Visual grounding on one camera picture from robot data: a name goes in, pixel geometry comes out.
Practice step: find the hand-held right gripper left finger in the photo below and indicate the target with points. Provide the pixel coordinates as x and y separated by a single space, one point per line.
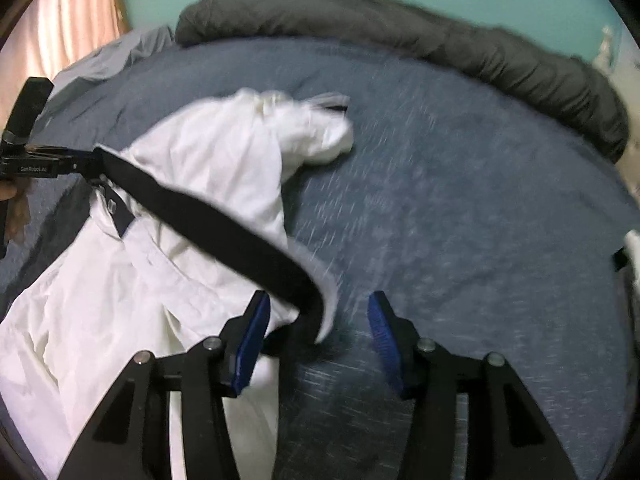
252 342

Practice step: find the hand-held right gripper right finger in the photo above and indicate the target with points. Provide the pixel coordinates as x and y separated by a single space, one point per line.
386 347

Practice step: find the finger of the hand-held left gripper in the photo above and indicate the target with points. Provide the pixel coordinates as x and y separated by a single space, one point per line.
85 165

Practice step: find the white polo shirt black collar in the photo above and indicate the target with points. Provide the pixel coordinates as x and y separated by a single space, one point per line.
210 160

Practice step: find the pile of clothes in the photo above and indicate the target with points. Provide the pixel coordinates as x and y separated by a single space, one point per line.
631 260

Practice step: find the pink curtain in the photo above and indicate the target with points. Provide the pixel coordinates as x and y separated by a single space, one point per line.
60 15

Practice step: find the blue-grey woven bed blanket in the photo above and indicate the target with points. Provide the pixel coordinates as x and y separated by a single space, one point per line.
450 210

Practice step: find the dark grey rolled duvet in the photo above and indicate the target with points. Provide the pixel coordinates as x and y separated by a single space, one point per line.
400 30

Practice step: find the cream headboard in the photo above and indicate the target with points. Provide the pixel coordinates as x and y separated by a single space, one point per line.
607 47

